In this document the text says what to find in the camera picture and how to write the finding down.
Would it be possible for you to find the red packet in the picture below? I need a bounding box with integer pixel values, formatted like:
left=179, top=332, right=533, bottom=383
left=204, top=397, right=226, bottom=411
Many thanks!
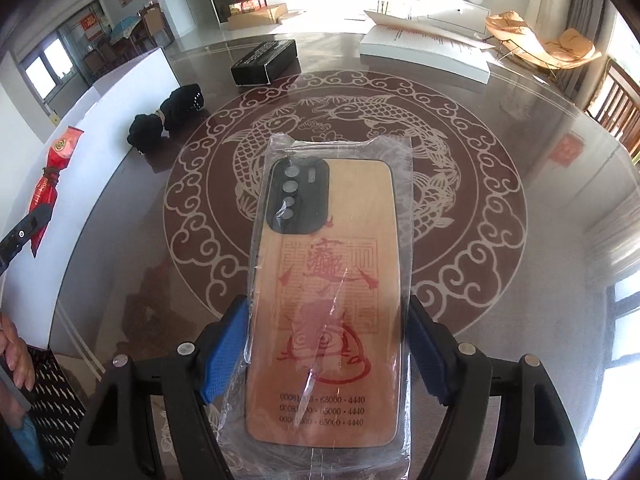
left=27, top=126, right=85, bottom=258

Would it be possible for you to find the table with green tablecloth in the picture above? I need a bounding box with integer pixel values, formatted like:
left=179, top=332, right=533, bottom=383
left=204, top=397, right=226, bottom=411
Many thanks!
left=107, top=15, right=141, bottom=46

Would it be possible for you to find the brown dining chair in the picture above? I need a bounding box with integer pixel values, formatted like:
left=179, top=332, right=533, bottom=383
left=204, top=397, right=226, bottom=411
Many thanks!
left=137, top=5, right=176, bottom=54

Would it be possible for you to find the black scrunchie with tan band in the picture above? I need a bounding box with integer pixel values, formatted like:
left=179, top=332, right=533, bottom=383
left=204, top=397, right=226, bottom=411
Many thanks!
left=127, top=86, right=205, bottom=154

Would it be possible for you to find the wooden chair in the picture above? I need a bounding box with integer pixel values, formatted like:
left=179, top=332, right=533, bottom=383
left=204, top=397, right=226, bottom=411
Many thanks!
left=582, top=57, right=640, bottom=162

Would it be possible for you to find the wooden phone case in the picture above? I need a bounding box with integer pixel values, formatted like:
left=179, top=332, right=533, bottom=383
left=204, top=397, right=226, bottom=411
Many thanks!
left=243, top=132, right=416, bottom=480

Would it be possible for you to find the open white box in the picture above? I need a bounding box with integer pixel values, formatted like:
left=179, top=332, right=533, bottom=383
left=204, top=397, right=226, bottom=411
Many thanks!
left=360, top=10, right=494, bottom=86

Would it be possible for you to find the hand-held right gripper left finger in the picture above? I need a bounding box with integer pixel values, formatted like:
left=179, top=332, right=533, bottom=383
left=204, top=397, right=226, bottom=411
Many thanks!
left=70, top=296, right=251, bottom=480

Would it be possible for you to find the orange lounge chair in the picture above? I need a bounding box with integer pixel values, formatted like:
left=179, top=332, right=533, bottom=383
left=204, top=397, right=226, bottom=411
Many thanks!
left=485, top=10, right=604, bottom=84

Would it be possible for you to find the white television cabinet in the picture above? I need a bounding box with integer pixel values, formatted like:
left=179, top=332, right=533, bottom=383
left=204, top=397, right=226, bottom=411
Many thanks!
left=265, top=0, right=501, bottom=41

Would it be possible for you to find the black patterned cloth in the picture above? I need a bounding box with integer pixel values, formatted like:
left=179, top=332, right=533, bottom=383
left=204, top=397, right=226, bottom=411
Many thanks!
left=22, top=344, right=87, bottom=480

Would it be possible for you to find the black rectangular box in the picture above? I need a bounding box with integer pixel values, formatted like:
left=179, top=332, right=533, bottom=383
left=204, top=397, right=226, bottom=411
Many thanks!
left=231, top=39, right=300, bottom=86

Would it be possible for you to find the grey and beige curtain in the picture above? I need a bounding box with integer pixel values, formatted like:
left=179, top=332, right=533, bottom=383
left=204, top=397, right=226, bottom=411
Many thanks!
left=535, top=0, right=612, bottom=102

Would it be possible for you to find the red window poster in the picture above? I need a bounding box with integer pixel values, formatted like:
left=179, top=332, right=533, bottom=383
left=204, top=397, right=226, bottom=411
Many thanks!
left=80, top=10, right=104, bottom=41

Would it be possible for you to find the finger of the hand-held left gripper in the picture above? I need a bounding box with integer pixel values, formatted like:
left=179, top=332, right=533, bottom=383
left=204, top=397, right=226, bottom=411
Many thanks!
left=0, top=204, right=53, bottom=276

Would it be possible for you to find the person's left hand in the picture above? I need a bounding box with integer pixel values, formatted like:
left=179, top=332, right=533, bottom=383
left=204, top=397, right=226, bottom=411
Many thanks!
left=0, top=310, right=37, bottom=427

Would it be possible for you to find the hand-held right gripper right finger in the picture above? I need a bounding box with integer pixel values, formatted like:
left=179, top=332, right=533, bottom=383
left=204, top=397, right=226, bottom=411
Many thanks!
left=409, top=294, right=588, bottom=480

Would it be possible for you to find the white panel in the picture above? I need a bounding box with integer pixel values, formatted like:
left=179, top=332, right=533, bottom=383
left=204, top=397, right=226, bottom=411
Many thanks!
left=0, top=46, right=181, bottom=328

